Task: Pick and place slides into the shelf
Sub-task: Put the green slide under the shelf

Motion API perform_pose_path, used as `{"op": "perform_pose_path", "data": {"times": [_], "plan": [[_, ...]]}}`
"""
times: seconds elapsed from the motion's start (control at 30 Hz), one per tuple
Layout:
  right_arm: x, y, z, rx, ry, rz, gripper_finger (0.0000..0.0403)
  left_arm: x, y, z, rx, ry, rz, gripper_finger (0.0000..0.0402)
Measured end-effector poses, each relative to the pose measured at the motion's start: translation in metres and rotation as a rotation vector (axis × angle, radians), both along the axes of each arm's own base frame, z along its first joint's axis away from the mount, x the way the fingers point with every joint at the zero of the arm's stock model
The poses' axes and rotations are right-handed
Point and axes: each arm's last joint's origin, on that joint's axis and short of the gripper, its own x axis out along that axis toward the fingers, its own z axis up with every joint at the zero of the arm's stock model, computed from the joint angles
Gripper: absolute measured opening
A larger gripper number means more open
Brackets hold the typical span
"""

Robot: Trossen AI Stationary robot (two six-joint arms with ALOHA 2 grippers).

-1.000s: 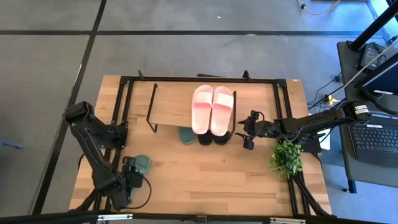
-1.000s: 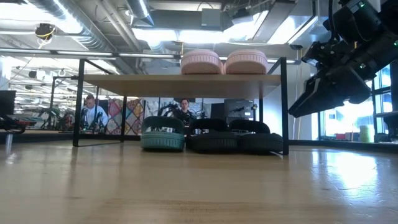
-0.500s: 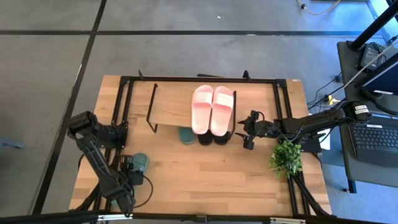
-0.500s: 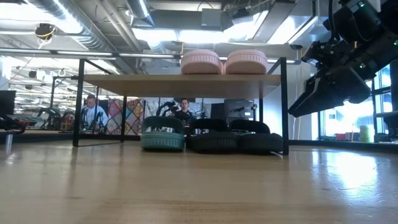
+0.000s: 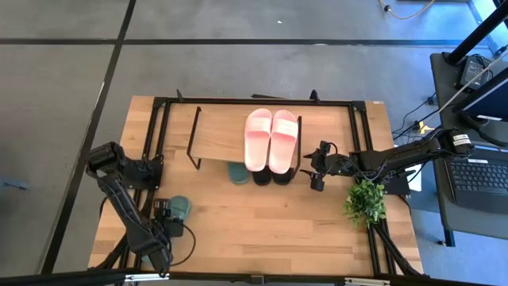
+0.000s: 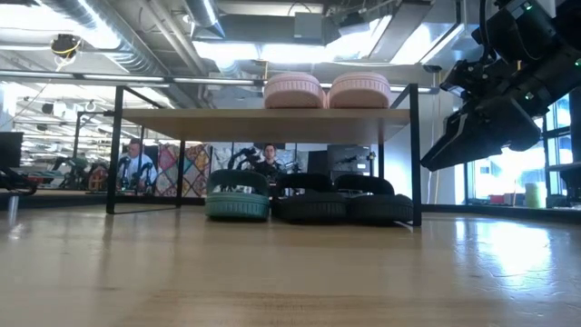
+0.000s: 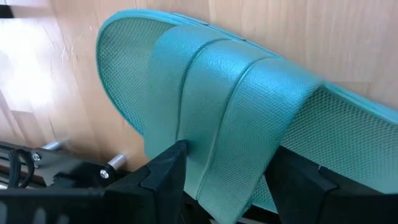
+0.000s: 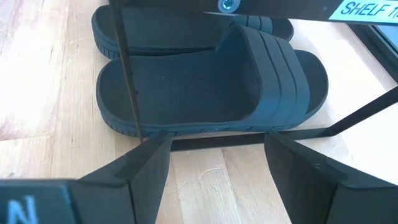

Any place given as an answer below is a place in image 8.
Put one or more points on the silver shelf screw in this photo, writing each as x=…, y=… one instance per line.
x=228, y=5

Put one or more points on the black foam slide sandal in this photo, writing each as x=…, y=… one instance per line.
x=192, y=93
x=168, y=34

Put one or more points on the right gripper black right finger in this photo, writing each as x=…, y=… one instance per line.
x=311, y=193

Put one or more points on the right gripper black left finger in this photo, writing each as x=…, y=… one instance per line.
x=146, y=180

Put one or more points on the wooden shelf with black frame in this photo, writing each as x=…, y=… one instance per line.
x=217, y=142

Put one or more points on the blue shelf label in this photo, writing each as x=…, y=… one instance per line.
x=367, y=11

